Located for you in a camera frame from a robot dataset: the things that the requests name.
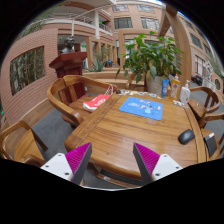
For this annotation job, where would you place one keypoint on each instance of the dark red wooden pedestal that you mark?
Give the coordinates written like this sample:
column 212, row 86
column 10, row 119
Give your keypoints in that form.
column 68, row 65

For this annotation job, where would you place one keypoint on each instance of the dark bust statue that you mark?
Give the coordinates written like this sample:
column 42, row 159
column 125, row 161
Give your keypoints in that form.
column 69, row 45

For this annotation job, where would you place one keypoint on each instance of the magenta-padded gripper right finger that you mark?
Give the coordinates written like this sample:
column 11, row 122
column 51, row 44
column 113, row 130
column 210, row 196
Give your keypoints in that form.
column 165, row 165

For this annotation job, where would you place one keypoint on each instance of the blue cartoon mouse pad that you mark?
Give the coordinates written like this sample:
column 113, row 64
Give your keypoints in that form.
column 141, row 108

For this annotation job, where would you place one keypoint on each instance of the red and white bag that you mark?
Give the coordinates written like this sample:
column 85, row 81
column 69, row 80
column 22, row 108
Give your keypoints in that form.
column 96, row 101

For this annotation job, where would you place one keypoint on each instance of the white pump bottle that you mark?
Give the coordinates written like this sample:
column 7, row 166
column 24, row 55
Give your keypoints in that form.
column 185, row 95

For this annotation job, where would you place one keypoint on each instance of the green plant in white pot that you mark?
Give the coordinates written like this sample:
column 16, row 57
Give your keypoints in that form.
column 151, row 60

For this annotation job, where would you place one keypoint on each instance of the black computer mouse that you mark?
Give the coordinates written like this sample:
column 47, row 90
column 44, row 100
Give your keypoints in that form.
column 186, row 136

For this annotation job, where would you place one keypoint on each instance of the yellow liquid bottle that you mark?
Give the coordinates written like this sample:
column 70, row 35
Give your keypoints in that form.
column 175, row 88

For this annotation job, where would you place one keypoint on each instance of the small white packet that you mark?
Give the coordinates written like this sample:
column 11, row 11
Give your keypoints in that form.
column 177, row 103

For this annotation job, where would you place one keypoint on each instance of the black notebook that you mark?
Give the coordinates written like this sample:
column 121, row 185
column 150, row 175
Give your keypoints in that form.
column 210, row 144

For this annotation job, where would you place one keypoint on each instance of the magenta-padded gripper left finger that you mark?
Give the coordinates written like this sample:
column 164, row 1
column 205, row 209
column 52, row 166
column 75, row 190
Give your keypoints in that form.
column 56, row 165

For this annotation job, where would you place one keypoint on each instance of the blue cartoon sticker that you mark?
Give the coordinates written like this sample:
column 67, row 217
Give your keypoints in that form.
column 153, row 95

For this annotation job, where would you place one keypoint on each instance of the blue tube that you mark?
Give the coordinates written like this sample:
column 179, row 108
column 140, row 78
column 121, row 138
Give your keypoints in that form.
column 165, row 88

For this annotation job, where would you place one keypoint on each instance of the black key fob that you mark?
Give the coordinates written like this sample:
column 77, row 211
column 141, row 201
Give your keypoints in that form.
column 118, row 91

